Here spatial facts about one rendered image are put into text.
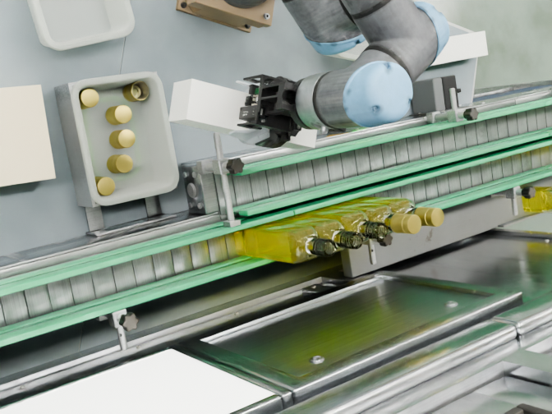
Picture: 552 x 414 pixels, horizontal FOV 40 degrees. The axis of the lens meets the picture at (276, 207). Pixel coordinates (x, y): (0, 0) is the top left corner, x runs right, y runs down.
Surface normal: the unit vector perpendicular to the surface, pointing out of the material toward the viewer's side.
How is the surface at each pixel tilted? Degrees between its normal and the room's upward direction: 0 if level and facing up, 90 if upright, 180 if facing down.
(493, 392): 90
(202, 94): 0
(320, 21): 64
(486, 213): 0
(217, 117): 0
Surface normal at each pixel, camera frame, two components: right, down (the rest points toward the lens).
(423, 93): -0.81, 0.22
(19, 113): 0.56, 0.04
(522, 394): -0.16, -0.98
